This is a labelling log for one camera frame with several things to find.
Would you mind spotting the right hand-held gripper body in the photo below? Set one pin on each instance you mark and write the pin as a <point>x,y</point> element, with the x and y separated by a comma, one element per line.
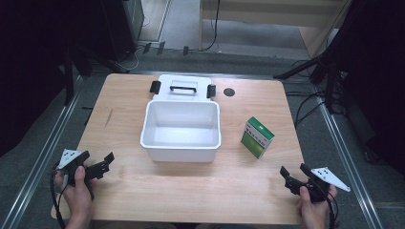
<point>328,178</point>

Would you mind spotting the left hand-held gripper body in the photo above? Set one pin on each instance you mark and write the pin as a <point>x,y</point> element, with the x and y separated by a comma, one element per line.
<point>69,156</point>

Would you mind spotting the person's left hand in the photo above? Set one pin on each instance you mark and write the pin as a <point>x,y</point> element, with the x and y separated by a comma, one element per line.
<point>78,197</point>

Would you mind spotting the person's right hand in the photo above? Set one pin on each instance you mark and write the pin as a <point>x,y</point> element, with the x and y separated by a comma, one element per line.
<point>313,211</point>

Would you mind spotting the green and white medicine box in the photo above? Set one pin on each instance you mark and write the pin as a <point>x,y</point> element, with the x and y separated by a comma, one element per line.
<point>257,138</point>

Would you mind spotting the black metal stand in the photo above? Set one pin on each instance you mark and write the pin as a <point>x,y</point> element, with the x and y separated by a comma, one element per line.
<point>68,76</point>
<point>329,79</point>

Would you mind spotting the white plastic storage box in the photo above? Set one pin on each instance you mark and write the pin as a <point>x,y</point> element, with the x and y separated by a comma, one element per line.
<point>181,130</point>

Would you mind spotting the black round table grommet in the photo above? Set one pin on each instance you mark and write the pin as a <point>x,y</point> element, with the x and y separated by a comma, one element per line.
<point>229,92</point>

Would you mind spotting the black cabinet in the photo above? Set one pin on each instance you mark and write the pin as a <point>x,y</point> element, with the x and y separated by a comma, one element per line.
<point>122,28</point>

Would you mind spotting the light wooden furniture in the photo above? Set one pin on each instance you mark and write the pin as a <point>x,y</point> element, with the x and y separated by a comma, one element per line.
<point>264,14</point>

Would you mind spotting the metal floor rail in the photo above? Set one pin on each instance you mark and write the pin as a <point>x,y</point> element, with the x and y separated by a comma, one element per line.
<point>38,159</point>
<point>347,152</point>

